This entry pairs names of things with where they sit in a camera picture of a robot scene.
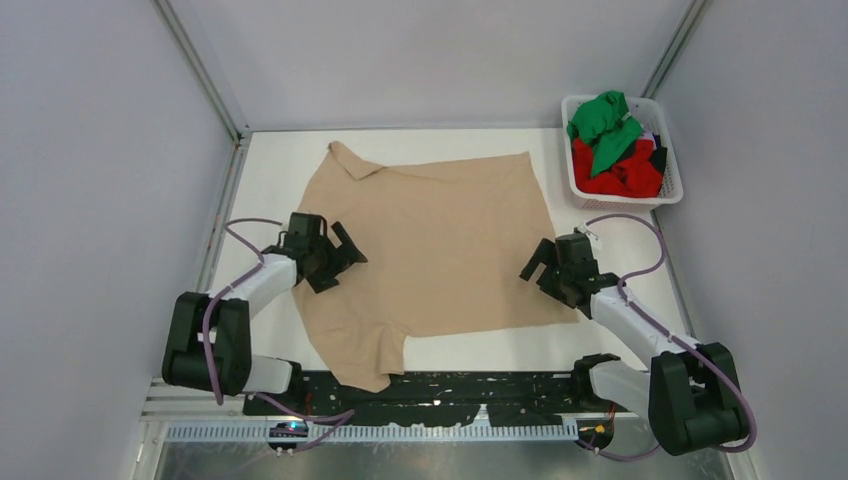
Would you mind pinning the red t shirt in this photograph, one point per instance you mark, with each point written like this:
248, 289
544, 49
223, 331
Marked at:
616, 181

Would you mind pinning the white slotted cable duct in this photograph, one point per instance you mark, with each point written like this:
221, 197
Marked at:
299, 432

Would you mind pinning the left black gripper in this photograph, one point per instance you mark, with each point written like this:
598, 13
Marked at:
322, 281

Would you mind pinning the black garment in basket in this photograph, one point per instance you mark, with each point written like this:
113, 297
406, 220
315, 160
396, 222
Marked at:
646, 152

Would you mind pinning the aluminium frame rail front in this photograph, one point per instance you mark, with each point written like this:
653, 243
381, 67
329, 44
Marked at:
166, 401

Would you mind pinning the green t shirt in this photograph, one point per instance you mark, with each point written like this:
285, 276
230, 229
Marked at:
607, 126

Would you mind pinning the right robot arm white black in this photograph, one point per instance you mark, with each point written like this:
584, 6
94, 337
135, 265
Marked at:
688, 391

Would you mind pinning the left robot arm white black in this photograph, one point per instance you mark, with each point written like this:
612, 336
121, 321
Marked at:
209, 344

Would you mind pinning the beige t shirt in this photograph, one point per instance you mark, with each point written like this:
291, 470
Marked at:
444, 246

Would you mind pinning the white plastic laundry basket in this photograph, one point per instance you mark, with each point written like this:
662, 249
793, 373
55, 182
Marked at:
652, 118

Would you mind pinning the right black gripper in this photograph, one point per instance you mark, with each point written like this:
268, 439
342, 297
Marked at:
547, 253

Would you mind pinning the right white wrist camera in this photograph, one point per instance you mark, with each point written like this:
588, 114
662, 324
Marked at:
594, 239

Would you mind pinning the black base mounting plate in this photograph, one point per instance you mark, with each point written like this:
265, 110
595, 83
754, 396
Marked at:
443, 399

